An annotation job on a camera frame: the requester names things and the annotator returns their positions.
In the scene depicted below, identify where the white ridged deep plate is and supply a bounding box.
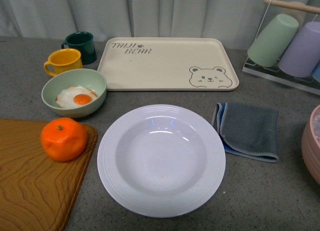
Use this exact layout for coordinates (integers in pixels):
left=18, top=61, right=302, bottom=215
left=97, top=104, right=226, bottom=218

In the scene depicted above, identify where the orange mandarin fruit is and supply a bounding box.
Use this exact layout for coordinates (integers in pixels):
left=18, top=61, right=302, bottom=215
left=40, top=117, right=88, bottom=162

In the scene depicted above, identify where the beige bear serving tray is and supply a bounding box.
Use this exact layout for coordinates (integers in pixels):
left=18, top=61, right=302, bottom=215
left=97, top=37, right=239, bottom=92

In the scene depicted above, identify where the light green bowl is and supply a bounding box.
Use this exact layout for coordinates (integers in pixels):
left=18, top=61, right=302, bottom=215
left=41, top=68, right=107, bottom=118

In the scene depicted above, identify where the fake fried egg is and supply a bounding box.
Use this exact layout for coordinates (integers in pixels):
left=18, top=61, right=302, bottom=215
left=55, top=86, right=98, bottom=109

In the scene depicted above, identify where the grey blue folded cloth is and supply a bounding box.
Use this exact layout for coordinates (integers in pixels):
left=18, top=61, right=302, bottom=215
left=211, top=102, right=279, bottom=163

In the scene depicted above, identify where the dark green mug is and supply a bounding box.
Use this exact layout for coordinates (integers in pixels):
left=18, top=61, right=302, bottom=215
left=61, top=31, right=97, bottom=65

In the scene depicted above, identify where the yellow mug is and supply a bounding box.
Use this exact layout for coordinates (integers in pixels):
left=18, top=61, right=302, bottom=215
left=43, top=48, right=83, bottom=77

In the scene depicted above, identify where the white curtain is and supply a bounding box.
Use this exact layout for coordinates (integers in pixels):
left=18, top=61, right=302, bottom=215
left=0, top=0, right=320, bottom=50

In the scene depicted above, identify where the light green plastic cup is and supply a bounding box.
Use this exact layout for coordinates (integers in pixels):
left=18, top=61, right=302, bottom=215
left=247, top=13, right=299, bottom=67

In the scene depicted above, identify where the wooden cutting board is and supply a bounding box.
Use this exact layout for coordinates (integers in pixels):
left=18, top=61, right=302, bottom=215
left=0, top=118, right=98, bottom=231

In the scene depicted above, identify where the clear acrylic cup rack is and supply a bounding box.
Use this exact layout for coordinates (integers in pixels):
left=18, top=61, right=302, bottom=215
left=242, top=0, right=320, bottom=95

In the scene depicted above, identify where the lavender plastic cup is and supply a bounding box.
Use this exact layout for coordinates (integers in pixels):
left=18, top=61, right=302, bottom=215
left=278, top=21, right=320, bottom=78

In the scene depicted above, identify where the pink bowl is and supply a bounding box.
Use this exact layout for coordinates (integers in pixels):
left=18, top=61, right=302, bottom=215
left=301, top=105, right=320, bottom=184

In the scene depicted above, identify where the blue plastic cup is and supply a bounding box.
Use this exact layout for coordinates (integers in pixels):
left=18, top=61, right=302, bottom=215
left=311, top=61, right=320, bottom=83

